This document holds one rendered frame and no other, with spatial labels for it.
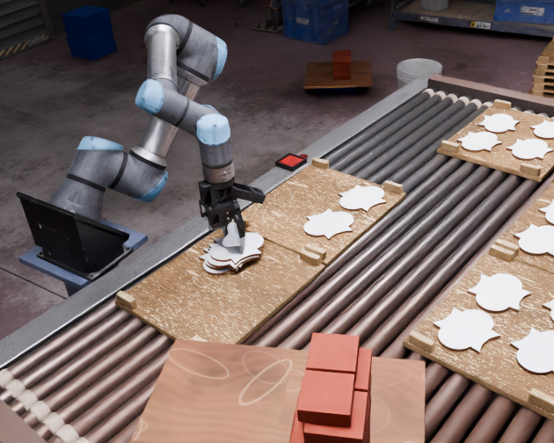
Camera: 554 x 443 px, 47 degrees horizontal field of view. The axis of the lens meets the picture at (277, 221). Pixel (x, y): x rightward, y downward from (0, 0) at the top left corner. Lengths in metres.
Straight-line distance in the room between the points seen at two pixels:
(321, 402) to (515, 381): 0.65
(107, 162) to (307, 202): 0.59
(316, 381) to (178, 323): 0.72
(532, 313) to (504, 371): 0.20
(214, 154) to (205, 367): 0.50
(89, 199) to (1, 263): 1.83
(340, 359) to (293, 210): 1.03
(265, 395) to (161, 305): 0.48
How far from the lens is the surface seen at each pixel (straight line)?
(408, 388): 1.24
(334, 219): 1.82
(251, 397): 1.23
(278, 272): 1.65
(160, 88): 1.56
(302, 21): 6.12
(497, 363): 1.45
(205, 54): 1.91
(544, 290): 1.66
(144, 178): 1.93
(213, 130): 1.49
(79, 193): 1.89
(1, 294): 3.45
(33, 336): 1.67
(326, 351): 0.92
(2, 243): 3.84
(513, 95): 2.60
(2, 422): 1.46
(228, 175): 1.55
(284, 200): 1.93
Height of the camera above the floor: 1.96
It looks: 34 degrees down
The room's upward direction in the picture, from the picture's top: 5 degrees counter-clockwise
